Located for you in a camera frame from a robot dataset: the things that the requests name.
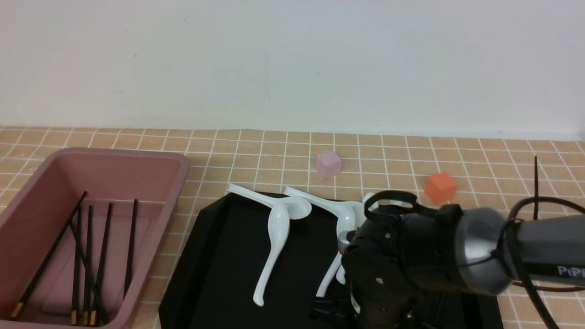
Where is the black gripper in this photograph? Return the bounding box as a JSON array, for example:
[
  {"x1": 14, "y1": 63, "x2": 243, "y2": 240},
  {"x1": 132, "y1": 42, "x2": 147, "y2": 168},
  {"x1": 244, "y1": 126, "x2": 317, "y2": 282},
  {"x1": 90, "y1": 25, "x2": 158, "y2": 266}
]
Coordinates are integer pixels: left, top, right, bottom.
[{"x1": 311, "y1": 203, "x2": 462, "y2": 329}]

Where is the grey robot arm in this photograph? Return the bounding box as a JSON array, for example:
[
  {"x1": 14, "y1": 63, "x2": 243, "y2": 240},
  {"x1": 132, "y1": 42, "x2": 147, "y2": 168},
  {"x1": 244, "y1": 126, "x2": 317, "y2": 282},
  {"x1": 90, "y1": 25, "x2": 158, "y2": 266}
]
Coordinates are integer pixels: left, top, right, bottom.
[{"x1": 310, "y1": 196, "x2": 584, "y2": 329}]

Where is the white ceramic soup spoon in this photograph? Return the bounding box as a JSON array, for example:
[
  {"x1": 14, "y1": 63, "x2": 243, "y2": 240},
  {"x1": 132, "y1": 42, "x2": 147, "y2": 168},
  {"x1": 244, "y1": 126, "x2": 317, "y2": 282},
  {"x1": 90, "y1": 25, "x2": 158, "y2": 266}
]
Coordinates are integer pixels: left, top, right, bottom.
[
  {"x1": 226, "y1": 184, "x2": 313, "y2": 219},
  {"x1": 284, "y1": 186, "x2": 366, "y2": 233},
  {"x1": 362, "y1": 192, "x2": 379, "y2": 218},
  {"x1": 316, "y1": 214, "x2": 356, "y2": 297},
  {"x1": 253, "y1": 202, "x2": 290, "y2": 307}
]

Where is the orange foam cube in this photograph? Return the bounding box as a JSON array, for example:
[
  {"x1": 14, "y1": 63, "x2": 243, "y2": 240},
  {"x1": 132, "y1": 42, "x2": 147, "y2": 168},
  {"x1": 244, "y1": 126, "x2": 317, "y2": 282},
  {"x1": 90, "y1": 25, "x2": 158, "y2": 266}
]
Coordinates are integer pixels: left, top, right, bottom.
[{"x1": 424, "y1": 172, "x2": 458, "y2": 205}]

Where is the pink foam cube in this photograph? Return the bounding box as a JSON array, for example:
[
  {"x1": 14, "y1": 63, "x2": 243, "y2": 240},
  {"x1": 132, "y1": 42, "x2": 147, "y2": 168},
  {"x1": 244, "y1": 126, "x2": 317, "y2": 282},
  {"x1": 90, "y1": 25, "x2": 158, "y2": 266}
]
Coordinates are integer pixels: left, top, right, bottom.
[{"x1": 315, "y1": 150, "x2": 342, "y2": 179}]

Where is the black plastic tray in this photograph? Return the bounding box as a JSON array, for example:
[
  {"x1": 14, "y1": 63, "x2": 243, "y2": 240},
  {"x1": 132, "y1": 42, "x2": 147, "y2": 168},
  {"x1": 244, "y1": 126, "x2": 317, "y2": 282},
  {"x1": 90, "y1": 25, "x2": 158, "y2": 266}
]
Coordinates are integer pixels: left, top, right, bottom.
[{"x1": 158, "y1": 192, "x2": 503, "y2": 329}]

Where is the black gold-tipped chopstick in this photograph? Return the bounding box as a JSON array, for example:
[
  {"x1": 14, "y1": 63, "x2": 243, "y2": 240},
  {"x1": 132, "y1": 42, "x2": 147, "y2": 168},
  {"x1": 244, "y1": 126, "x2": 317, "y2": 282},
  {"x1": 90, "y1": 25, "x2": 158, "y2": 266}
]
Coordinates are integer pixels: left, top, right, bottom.
[
  {"x1": 89, "y1": 202, "x2": 113, "y2": 327},
  {"x1": 123, "y1": 199, "x2": 138, "y2": 298},
  {"x1": 8, "y1": 191, "x2": 88, "y2": 321},
  {"x1": 81, "y1": 205, "x2": 93, "y2": 326},
  {"x1": 70, "y1": 206, "x2": 82, "y2": 326}
]

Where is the pink plastic bin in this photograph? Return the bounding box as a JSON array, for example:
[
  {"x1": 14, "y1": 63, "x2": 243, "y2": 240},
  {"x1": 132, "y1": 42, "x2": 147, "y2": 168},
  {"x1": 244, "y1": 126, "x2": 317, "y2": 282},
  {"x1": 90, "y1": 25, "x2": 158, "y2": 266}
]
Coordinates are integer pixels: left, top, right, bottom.
[{"x1": 1, "y1": 148, "x2": 190, "y2": 329}]

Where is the black cable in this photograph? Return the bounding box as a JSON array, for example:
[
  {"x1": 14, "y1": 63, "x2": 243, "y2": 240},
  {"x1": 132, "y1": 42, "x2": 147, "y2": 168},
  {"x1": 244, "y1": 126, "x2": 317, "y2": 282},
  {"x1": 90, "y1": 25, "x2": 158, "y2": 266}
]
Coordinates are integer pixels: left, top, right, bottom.
[{"x1": 363, "y1": 155, "x2": 585, "y2": 329}]

